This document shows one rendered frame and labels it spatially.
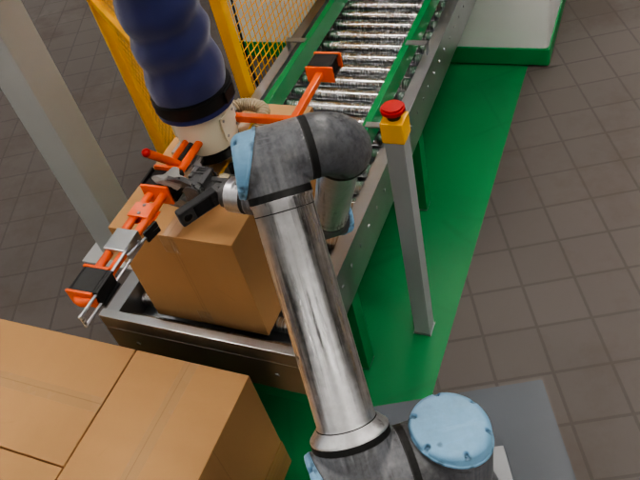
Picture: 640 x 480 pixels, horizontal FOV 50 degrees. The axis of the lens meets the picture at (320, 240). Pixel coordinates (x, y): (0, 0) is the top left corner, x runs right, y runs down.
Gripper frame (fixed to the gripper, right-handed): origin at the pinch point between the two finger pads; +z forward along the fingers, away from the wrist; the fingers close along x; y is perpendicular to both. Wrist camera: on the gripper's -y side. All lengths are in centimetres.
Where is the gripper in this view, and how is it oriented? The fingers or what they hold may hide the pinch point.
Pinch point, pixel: (159, 190)
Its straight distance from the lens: 185.6
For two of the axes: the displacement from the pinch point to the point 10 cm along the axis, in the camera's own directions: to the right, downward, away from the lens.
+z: -9.2, -1.4, 3.7
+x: -1.9, -6.7, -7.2
